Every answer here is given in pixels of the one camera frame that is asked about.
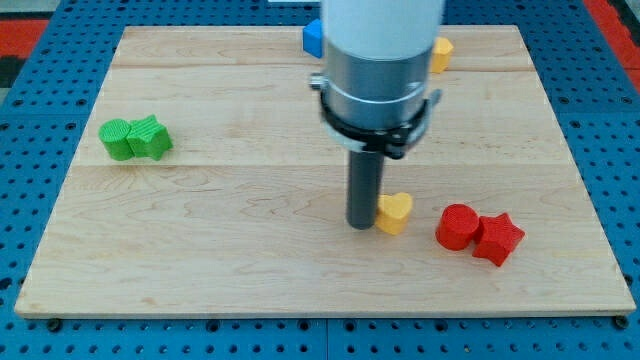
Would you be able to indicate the green star block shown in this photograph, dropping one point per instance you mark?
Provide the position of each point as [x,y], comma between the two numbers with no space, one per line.
[149,138]

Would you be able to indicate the green cylinder block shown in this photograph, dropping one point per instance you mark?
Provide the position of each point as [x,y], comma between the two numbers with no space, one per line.
[113,134]

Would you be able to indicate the red star block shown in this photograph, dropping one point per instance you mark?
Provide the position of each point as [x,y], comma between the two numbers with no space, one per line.
[497,238]

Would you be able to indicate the blue block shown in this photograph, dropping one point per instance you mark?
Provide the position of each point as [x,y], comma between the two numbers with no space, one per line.
[312,39]

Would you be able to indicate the yellow hexagon block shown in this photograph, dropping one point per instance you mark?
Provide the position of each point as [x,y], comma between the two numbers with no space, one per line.
[441,55]

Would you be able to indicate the light wooden board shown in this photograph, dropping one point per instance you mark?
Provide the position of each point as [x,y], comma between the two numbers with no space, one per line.
[245,216]

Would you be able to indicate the red cylinder block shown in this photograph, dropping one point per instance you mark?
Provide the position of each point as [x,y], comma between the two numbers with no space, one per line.
[457,227]

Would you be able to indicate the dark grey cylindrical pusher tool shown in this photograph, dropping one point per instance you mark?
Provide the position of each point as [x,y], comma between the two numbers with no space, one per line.
[365,171]

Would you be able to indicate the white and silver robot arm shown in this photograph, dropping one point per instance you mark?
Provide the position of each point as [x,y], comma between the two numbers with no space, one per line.
[376,62]

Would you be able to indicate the yellow heart block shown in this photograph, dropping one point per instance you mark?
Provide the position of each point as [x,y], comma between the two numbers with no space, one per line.
[393,212]

